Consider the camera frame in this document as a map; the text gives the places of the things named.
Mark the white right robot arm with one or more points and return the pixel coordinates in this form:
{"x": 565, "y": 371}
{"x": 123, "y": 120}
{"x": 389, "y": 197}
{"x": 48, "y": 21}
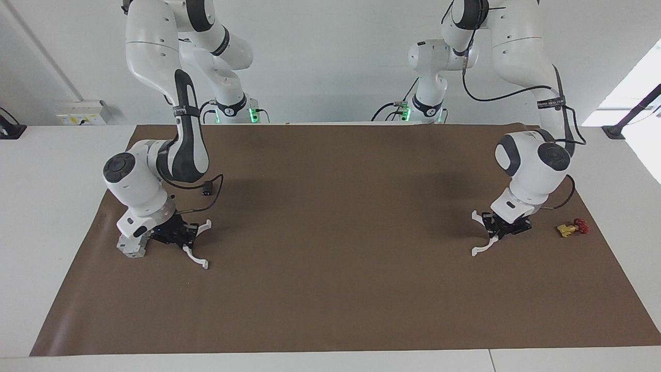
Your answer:
{"x": 150, "y": 51}

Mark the grey white plastic block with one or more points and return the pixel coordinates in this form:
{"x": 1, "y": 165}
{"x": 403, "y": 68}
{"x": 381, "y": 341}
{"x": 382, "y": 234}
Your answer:
{"x": 131, "y": 249}

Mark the black table clamp mount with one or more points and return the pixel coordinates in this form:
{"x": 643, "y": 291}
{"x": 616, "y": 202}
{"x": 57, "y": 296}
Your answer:
{"x": 10, "y": 129}

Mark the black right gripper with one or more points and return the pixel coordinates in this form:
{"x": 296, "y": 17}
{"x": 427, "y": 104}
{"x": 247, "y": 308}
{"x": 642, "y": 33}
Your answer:
{"x": 168, "y": 231}

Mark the white half pipe clamp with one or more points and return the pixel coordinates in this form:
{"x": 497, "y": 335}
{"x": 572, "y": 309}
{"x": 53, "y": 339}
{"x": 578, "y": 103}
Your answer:
{"x": 205, "y": 264}
{"x": 475, "y": 252}

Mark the white wall socket box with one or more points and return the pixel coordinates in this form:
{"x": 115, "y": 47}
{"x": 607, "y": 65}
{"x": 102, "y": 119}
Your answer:
{"x": 82, "y": 112}

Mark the brown table mat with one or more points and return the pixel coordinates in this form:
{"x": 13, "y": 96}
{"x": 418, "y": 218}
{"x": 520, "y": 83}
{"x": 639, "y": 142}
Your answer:
{"x": 330, "y": 289}

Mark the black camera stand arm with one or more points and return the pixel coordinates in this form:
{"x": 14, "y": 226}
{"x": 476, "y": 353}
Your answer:
{"x": 614, "y": 132}

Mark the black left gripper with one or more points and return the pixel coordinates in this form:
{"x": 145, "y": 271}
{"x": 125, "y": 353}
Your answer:
{"x": 514, "y": 227}

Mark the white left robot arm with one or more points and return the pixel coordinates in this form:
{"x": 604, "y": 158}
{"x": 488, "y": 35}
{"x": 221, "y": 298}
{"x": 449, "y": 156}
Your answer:
{"x": 521, "y": 46}

